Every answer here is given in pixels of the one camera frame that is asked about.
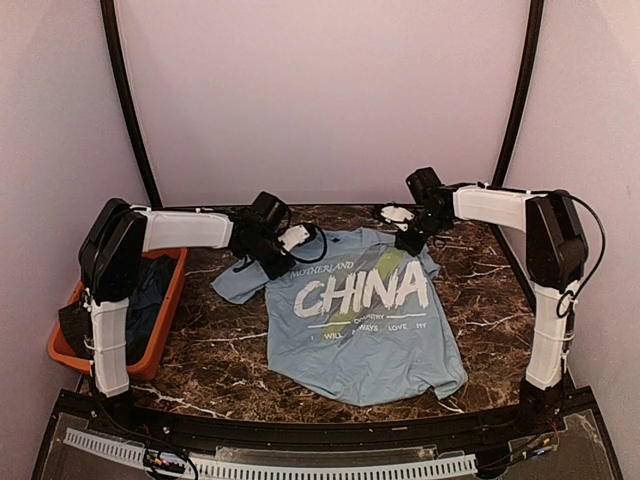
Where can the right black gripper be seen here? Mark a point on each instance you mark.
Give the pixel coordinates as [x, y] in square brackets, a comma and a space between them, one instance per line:
[415, 246]

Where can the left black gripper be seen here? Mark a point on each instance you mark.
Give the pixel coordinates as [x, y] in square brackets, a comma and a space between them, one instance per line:
[275, 270]

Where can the light blue printed t-shirt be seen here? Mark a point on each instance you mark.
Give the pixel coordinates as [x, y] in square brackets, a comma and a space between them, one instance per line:
[355, 320]

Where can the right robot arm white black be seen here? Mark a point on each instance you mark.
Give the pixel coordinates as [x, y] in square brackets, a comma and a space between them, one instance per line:
[556, 251]

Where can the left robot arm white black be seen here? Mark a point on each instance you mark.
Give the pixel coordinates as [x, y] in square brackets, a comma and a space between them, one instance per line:
[112, 251]

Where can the dark clothes in bin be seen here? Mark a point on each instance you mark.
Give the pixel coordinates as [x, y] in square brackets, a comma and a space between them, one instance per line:
[145, 303]

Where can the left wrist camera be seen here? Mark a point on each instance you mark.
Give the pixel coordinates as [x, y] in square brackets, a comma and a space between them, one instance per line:
[297, 235]

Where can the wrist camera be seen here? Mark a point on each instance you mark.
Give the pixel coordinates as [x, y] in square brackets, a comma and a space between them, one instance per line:
[297, 235]
[395, 215]

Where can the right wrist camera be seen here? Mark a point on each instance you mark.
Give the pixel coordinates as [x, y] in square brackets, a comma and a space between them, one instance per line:
[395, 215]

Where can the black front table rail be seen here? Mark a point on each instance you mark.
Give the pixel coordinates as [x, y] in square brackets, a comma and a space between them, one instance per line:
[474, 432]

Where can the black right frame post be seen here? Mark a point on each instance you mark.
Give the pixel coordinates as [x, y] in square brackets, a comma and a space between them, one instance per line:
[521, 92]

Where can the black frame post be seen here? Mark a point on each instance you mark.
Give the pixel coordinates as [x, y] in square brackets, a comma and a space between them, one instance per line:
[119, 71]
[521, 92]

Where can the white slotted cable duct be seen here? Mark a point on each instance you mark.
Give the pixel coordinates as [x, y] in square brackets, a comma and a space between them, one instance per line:
[238, 463]

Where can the black left frame post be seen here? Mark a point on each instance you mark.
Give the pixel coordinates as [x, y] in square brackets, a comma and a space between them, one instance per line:
[119, 71]

